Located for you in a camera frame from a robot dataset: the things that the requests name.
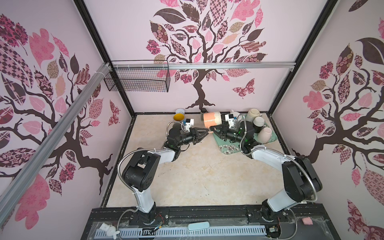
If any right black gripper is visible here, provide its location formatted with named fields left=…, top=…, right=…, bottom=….
left=210, top=125, right=245, bottom=146

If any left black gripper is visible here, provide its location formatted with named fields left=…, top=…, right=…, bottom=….
left=176, top=126, right=208, bottom=147

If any peach orange mug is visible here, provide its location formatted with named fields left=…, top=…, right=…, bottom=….
left=203, top=112, right=222, bottom=129

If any green floral tray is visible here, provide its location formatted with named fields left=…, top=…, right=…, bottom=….
left=214, top=114, right=278, bottom=155

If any blue iridescent mug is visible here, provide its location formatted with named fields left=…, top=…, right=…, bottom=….
left=173, top=113, right=186, bottom=122

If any dark grey mug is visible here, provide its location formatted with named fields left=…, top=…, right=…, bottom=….
left=172, top=123, right=182, bottom=131

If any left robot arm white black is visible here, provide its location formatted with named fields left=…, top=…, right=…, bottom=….
left=117, top=127, right=209, bottom=214

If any cream beige mug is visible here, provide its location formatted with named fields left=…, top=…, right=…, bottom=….
left=245, top=109, right=261, bottom=123

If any black mug white base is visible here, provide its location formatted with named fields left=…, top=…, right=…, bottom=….
left=253, top=117, right=265, bottom=134

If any pale pink mug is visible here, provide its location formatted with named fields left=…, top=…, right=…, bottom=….
left=257, top=127, right=273, bottom=144

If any white pink tape roll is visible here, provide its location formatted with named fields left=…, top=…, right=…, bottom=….
left=175, top=109, right=185, bottom=115

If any left metal flex conduit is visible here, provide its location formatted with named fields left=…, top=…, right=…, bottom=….
left=116, top=120, right=178, bottom=211

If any pink sponge piece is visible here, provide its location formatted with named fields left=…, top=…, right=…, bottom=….
left=302, top=217, right=313, bottom=226

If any white plug adapter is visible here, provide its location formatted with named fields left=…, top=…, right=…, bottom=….
left=99, top=223, right=120, bottom=240

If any back aluminium rail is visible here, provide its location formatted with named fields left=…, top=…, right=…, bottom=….
left=168, top=62, right=296, bottom=70

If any aluminium rail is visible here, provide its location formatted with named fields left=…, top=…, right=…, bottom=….
left=1, top=63, right=111, bottom=224
left=168, top=62, right=296, bottom=70

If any black wire basket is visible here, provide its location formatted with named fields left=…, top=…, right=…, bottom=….
left=104, top=60, right=171, bottom=93

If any white slotted cable duct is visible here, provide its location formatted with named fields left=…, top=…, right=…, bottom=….
left=94, top=225, right=268, bottom=240

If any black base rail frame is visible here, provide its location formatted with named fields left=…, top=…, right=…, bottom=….
left=81, top=204, right=340, bottom=240

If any left aluminium rail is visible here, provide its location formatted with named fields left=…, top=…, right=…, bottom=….
left=1, top=63, right=111, bottom=224

